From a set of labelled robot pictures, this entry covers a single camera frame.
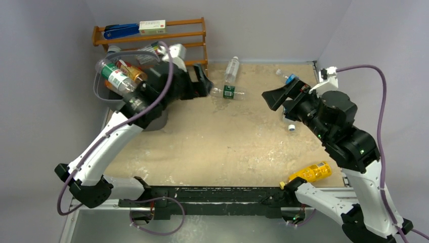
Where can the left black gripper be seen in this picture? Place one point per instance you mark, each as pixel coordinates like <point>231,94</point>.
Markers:
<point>200,88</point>

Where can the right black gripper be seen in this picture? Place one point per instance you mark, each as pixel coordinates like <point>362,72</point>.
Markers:
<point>294,97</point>

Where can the amber tea bottle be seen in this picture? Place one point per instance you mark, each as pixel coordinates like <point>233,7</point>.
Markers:
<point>131,71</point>

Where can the yellow bottle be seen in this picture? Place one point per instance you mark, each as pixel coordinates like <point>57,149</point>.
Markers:
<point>313,173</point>

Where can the bottle green cap green label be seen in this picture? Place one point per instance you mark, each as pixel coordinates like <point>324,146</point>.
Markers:
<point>108,70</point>

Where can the orange drink bottle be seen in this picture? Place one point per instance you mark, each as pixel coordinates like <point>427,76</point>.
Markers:
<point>109,85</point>

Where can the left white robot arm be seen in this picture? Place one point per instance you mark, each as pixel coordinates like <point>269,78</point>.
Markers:
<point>143,104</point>

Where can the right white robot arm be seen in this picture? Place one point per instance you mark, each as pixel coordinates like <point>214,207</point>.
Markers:
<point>373,218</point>

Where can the grey mesh waste bin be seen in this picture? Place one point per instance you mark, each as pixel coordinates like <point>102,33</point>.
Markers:
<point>112,99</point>

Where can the clear bottle blue label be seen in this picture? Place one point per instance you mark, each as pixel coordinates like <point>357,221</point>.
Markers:
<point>286,77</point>

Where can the clear bottle green label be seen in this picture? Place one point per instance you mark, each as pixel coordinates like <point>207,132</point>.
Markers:
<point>228,92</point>

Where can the clear bottle white cap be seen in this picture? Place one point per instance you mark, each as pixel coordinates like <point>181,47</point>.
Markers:
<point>232,70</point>

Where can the pack of coloured markers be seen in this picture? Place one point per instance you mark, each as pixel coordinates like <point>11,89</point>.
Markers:
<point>154,48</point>

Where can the white and red box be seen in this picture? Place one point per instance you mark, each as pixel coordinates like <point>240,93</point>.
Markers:
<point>152,27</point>

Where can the blue stapler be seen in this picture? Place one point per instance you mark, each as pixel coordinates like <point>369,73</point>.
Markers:
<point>120,30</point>

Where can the wooden slatted shelf rack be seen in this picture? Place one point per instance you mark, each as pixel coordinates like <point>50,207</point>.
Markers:
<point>187,39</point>

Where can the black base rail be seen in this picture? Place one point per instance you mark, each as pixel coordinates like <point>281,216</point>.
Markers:
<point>270,202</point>

